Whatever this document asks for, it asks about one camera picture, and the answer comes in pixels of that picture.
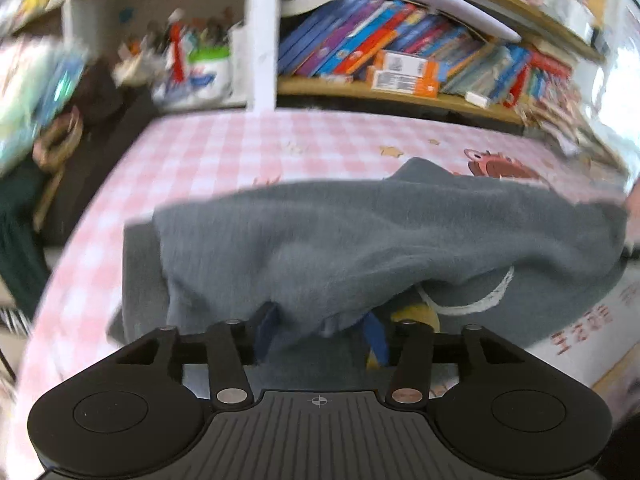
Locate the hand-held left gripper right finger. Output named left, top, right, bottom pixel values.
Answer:
left=362, top=311, right=526, bottom=411

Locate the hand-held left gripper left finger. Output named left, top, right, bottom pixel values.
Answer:
left=114, top=302, right=280, bottom=412

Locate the grey sweater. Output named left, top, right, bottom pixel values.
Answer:
left=106, top=157, right=632, bottom=396

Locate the pink checked tablecloth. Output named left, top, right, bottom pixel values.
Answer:
left=15, top=107, right=640, bottom=480

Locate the dark bag on left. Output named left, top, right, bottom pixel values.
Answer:
left=42, top=87, right=161, bottom=246

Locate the dark green cloth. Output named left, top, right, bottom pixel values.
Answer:
left=0, top=165, right=53, bottom=311

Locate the orange white box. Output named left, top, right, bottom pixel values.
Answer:
left=367, top=67, right=441, bottom=98
left=375, top=50, right=446, bottom=77

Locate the white jar green lid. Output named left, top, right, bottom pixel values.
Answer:
left=186, top=45, right=235, bottom=103

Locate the brown bag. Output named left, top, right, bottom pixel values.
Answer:
left=32, top=107, right=85, bottom=173

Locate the pile of paper booklets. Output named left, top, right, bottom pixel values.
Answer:
left=522, top=80, right=628, bottom=171

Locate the red tassel ornament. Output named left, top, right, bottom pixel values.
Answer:
left=169, top=24, right=190, bottom=83

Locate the white wooden bookshelf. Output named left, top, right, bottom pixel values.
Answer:
left=0, top=0, right=626, bottom=136

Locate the row of colourful books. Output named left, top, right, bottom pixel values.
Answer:
left=276, top=0, right=576, bottom=111

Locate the bunch of pens and pencils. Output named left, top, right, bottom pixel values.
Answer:
left=120, top=7, right=236, bottom=61

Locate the pale printed bag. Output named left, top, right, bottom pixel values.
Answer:
left=0, top=40, right=88, bottom=176

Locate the white flat case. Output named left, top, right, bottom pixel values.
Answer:
left=410, top=0, right=523, bottom=43

